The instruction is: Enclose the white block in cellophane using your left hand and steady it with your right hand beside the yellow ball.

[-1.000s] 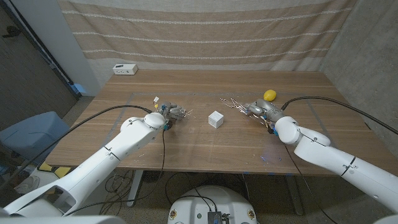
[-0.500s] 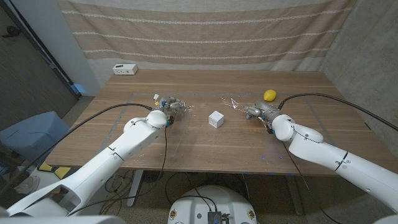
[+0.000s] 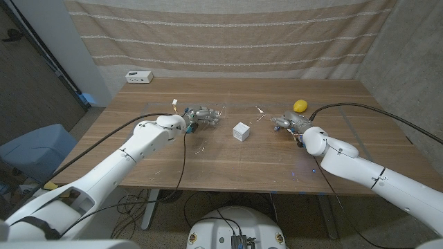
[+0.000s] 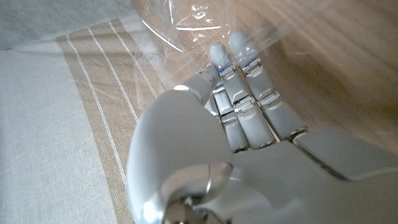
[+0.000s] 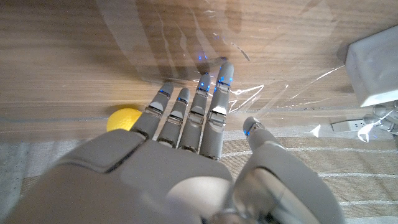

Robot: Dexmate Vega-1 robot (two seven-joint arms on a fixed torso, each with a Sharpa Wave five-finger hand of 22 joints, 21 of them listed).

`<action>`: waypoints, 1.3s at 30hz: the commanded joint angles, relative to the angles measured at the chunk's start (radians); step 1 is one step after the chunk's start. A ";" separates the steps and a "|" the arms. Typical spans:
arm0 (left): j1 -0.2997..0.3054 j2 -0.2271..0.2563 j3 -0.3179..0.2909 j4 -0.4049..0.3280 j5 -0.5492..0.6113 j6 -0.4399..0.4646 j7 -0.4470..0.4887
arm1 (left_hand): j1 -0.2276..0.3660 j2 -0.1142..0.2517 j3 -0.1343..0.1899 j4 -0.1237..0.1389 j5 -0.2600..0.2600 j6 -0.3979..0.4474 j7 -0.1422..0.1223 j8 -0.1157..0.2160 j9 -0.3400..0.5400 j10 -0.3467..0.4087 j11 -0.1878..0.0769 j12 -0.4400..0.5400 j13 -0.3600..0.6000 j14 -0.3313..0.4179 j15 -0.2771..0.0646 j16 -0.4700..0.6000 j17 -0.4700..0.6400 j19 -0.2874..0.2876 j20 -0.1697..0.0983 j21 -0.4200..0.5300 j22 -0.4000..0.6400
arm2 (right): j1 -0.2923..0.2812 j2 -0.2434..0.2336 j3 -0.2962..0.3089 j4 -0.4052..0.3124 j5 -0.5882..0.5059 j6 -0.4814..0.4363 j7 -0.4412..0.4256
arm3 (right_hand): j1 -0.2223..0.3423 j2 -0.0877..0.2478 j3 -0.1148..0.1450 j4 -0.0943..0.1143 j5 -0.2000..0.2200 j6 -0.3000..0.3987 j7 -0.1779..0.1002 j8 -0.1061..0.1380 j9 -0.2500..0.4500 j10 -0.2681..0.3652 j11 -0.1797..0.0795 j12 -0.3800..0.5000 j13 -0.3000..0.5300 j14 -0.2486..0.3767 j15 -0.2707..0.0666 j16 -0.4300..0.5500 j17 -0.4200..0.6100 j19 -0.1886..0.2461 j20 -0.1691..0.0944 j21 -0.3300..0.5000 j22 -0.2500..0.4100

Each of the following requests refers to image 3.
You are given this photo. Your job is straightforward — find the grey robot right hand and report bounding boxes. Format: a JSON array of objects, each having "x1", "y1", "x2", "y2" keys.
[{"x1": 270, "y1": 110, "x2": 312, "y2": 134}]

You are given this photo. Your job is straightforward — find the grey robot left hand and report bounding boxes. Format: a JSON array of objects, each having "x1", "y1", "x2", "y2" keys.
[{"x1": 182, "y1": 106, "x2": 222, "y2": 128}]

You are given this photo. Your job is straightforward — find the clear cellophane sheet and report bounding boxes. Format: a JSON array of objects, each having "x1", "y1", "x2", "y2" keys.
[{"x1": 152, "y1": 103, "x2": 302, "y2": 181}]

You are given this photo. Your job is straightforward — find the white block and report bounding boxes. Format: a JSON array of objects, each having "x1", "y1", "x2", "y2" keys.
[{"x1": 233, "y1": 121, "x2": 251, "y2": 142}]

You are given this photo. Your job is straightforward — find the white power strip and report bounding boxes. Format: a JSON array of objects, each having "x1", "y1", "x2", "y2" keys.
[{"x1": 125, "y1": 71, "x2": 154, "y2": 84}]

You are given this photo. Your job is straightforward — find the beige striped backdrop cloth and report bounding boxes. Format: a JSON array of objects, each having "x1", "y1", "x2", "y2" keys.
[{"x1": 64, "y1": 0, "x2": 399, "y2": 80}]

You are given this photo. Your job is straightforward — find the grey table leg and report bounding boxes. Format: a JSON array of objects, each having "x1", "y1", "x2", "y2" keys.
[
  {"x1": 141, "y1": 189, "x2": 160, "y2": 231},
  {"x1": 317, "y1": 193, "x2": 339, "y2": 240}
]

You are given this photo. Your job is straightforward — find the white robot torso base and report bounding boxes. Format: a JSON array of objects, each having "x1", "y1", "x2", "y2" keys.
[{"x1": 186, "y1": 206, "x2": 287, "y2": 249}]

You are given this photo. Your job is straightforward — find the blue-grey upholstered seat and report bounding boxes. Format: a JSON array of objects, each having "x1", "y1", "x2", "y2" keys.
[{"x1": 0, "y1": 123, "x2": 79, "y2": 179}]

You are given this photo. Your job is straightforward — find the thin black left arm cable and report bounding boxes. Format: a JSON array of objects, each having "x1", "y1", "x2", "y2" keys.
[{"x1": 58, "y1": 133, "x2": 188, "y2": 239}]

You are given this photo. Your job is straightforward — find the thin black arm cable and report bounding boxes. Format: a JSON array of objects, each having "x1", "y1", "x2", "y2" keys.
[
  {"x1": 58, "y1": 133, "x2": 188, "y2": 239},
  {"x1": 313, "y1": 155, "x2": 385, "y2": 249}
]

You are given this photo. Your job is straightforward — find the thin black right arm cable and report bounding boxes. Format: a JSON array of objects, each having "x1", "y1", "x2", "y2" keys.
[{"x1": 313, "y1": 155, "x2": 385, "y2": 249}]

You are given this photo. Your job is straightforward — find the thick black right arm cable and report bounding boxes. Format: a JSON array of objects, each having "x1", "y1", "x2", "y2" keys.
[{"x1": 309, "y1": 102, "x2": 443, "y2": 145}]

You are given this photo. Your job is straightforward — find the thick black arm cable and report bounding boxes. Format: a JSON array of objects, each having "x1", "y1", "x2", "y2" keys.
[
  {"x1": 20, "y1": 112, "x2": 174, "y2": 205},
  {"x1": 309, "y1": 102, "x2": 443, "y2": 145}
]

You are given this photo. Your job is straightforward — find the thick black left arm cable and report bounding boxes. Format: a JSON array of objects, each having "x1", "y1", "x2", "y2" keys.
[{"x1": 20, "y1": 112, "x2": 174, "y2": 205}]

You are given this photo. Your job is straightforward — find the black floor cable tangle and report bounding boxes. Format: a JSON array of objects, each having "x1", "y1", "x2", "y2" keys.
[{"x1": 110, "y1": 190, "x2": 163, "y2": 240}]

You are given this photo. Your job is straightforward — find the black door frame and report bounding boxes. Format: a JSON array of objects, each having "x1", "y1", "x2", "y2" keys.
[{"x1": 0, "y1": 0, "x2": 87, "y2": 111}]

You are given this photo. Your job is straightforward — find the black door handle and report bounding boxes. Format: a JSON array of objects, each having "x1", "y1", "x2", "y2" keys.
[{"x1": 1, "y1": 28, "x2": 24, "y2": 43}]

